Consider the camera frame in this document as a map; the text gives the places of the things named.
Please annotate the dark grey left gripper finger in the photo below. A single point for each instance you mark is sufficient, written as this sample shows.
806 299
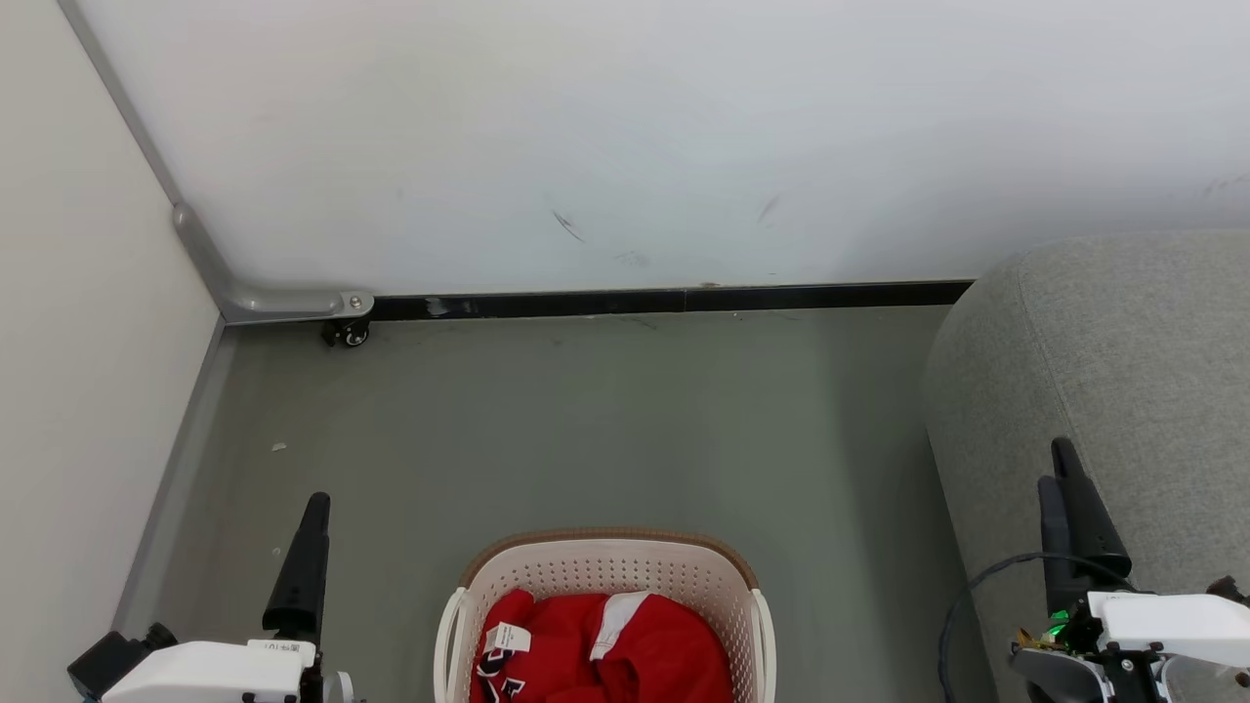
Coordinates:
301 571

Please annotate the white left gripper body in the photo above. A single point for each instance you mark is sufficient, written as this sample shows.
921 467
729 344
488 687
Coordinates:
200 674

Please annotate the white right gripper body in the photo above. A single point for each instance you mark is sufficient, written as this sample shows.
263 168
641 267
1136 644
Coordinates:
1162 625

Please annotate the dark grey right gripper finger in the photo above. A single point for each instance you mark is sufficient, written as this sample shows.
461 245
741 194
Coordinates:
1089 527
1053 547

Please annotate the red jersey with navy letters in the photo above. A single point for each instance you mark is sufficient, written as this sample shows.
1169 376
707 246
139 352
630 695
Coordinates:
498 674

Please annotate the red garment with white trim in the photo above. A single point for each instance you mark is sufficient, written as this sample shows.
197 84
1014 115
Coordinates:
664 644

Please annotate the grey floor trim strip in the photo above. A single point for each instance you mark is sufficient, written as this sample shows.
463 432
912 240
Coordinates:
171 488

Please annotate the black caster wheel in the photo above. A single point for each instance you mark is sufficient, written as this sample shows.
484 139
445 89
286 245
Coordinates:
350 334

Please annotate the white perforated laundry basket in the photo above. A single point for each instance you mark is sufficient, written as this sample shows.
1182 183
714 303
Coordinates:
605 576

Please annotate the black baseboard strip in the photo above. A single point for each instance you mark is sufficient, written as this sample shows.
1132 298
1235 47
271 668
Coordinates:
664 300

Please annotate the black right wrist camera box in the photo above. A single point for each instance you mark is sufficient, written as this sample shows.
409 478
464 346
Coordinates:
1229 589

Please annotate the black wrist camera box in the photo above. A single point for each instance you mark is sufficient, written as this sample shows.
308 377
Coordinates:
107 664
1229 589

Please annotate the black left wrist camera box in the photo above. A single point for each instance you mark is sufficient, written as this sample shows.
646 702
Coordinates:
107 664

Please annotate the grey metal partition frame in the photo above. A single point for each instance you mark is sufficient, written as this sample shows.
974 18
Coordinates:
210 264

